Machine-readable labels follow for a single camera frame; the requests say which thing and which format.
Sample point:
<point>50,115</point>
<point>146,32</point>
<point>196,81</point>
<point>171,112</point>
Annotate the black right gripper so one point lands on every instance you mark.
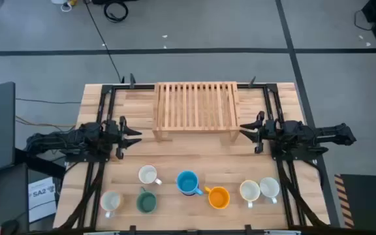
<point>269,132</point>

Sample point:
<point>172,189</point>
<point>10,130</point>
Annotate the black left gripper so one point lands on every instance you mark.
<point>114,137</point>

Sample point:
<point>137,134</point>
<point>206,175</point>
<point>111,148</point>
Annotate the black-white patterned mug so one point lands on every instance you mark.
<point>147,174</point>

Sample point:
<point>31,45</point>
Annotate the blue patterned white mug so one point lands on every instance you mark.
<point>269,187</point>

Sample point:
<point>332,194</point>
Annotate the yellow-rimmed patterned mug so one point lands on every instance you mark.
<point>249,190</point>

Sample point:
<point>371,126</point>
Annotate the orange-rimmed patterned mug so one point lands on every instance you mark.
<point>110,200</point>

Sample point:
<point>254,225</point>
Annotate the green faceted mug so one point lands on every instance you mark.
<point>146,203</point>

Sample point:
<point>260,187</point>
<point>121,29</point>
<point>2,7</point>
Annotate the blue faceted mug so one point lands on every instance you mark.
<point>188,183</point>

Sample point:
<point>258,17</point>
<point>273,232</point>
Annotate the orange-yellow faceted mug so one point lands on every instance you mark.
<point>218,197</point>

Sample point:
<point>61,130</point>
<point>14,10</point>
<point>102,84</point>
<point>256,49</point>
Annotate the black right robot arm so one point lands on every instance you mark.
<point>331,134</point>

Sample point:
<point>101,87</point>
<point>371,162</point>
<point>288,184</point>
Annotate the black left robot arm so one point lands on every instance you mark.
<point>60,140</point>

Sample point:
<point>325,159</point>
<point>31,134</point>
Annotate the wooden slatted rack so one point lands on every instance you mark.
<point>196,107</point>

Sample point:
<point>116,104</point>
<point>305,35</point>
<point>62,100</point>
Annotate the white SA2 box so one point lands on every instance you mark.
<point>41,199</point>

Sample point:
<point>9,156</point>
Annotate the hazard-striped black mat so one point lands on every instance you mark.
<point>367,202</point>

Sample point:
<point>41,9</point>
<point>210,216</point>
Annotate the grey low desk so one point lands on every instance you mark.
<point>8,196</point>

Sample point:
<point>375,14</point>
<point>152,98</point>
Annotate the black computer mouse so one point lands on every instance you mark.
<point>8,227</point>

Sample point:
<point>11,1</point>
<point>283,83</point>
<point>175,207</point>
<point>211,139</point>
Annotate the black frame clamp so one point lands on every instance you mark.
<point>247,228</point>
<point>252,83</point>
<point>132,81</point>
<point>132,229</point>

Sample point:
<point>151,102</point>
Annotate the black aluminium table frame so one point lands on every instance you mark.
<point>142,87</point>

